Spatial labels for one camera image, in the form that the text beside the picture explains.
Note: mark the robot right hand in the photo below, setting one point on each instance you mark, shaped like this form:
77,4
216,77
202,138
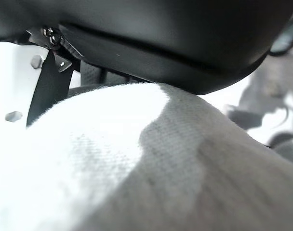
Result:
161,29

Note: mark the white garment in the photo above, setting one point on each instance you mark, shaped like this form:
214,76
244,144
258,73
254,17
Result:
112,168

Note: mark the round glass washer door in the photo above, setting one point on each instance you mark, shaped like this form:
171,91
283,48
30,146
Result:
285,41

